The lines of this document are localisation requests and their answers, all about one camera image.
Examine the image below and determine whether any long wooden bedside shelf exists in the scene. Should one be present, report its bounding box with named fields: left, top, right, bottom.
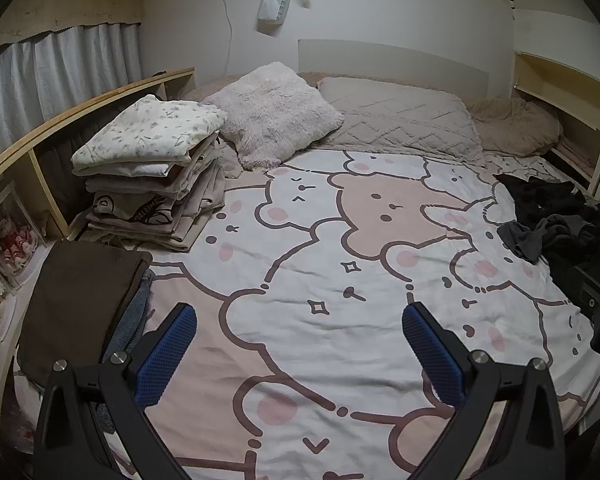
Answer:
left=0, top=67, right=197, bottom=461

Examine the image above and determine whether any beige quilted pillow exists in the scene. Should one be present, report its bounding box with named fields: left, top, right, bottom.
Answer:
left=317, top=76, right=486, bottom=166

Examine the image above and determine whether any white hanging cable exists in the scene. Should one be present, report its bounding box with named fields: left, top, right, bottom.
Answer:
left=214, top=0, right=238, bottom=78

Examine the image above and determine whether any stack of folded linens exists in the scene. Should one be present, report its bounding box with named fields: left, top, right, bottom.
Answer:
left=70, top=95, right=229, bottom=253

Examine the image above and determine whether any grey curtain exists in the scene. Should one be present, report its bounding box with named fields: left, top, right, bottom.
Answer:
left=0, top=22, right=143, bottom=171

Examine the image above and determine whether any beige fleece blanket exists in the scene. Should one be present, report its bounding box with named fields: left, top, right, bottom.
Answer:
left=465, top=97, right=563, bottom=157

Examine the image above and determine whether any short wooden bedside shelf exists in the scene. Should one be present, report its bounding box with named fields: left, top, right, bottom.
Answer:
left=510, top=50, right=600, bottom=198

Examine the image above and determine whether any brown folded garment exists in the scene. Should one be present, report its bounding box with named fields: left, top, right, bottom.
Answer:
left=17, top=242, right=153, bottom=401

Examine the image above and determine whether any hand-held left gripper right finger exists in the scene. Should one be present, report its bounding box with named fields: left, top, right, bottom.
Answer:
left=401, top=302, right=566, bottom=480

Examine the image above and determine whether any printed bear blanket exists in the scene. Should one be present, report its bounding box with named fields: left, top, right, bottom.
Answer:
left=10, top=147, right=600, bottom=480

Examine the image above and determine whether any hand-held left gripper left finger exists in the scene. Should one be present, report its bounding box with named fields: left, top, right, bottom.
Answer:
left=32, top=302, right=198, bottom=480

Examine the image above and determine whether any floral bed sheet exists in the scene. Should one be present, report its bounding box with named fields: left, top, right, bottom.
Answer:
left=482, top=152, right=593, bottom=196

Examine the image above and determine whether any beige printed valance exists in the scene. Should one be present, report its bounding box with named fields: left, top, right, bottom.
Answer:
left=0, top=0, right=146, bottom=58

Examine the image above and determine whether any black garment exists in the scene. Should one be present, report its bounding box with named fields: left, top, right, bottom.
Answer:
left=495, top=172, right=600, bottom=233

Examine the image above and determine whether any red dress doll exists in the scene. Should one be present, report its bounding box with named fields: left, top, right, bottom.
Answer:
left=0, top=217, right=37, bottom=272

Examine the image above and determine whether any dark grey garment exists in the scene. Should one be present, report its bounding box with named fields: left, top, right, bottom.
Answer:
left=497, top=214, right=581, bottom=263

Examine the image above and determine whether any doll in clear case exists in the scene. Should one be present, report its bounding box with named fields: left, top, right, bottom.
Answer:
left=0, top=182, right=50, bottom=291

